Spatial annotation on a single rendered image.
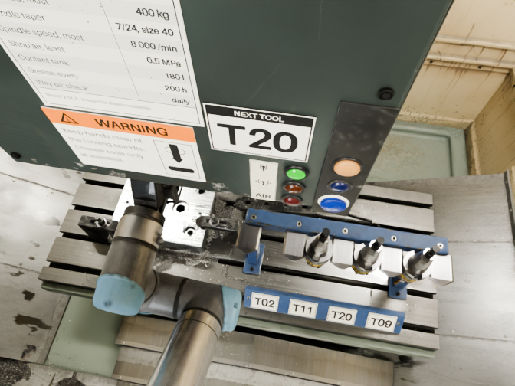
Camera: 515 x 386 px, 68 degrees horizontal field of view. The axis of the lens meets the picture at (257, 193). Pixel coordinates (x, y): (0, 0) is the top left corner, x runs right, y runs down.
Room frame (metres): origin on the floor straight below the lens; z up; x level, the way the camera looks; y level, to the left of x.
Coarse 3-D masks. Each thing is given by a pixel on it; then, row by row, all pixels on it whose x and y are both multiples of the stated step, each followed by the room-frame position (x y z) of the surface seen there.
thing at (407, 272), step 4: (408, 252) 0.29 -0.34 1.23; (412, 252) 0.29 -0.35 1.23; (408, 256) 0.28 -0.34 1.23; (404, 260) 0.27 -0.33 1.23; (404, 264) 0.26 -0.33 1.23; (404, 268) 0.25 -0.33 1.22; (408, 268) 0.25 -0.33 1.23; (428, 268) 0.25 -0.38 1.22; (404, 272) 0.25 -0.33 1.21; (408, 272) 0.24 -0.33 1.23; (412, 272) 0.24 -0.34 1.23; (428, 272) 0.24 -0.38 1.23; (408, 276) 0.23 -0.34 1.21; (412, 276) 0.23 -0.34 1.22; (416, 276) 0.24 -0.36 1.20; (420, 276) 0.23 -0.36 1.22; (424, 276) 0.23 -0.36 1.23
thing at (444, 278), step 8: (440, 256) 0.28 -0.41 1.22; (448, 256) 0.28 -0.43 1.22; (432, 264) 0.26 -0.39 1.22; (440, 264) 0.26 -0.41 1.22; (448, 264) 0.26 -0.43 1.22; (432, 272) 0.24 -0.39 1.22; (440, 272) 0.24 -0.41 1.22; (448, 272) 0.24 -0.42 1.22; (432, 280) 0.22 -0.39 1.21; (440, 280) 0.22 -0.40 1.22; (448, 280) 0.22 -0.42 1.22
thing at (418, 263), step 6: (420, 252) 0.27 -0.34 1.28; (408, 258) 0.27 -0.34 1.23; (414, 258) 0.26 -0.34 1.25; (420, 258) 0.25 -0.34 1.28; (426, 258) 0.25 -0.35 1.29; (432, 258) 0.25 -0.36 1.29; (408, 264) 0.26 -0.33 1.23; (414, 264) 0.25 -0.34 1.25; (420, 264) 0.25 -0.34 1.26; (426, 264) 0.24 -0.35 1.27; (414, 270) 0.24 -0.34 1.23; (420, 270) 0.24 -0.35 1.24; (426, 270) 0.24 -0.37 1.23
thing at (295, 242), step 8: (288, 232) 0.34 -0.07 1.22; (296, 232) 0.34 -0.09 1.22; (288, 240) 0.32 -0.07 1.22; (296, 240) 0.32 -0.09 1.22; (304, 240) 0.32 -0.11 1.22; (288, 248) 0.30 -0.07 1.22; (296, 248) 0.30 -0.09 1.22; (304, 248) 0.30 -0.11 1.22; (288, 256) 0.28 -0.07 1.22; (296, 256) 0.28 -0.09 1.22; (304, 256) 0.28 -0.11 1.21
